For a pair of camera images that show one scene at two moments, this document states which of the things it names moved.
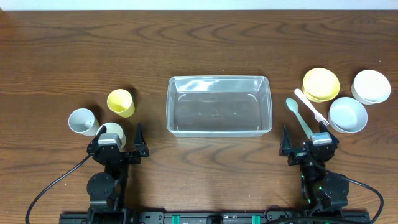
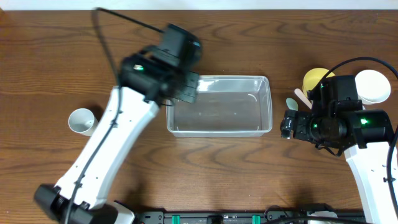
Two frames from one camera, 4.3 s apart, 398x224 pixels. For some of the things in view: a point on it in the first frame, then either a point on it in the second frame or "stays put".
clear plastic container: (219, 106) stays put
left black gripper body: (123, 155) -> (189, 88)
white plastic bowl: (370, 87) stays put
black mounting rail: (213, 217) stays put
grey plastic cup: (82, 121) stays put
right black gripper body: (302, 155) -> (297, 125)
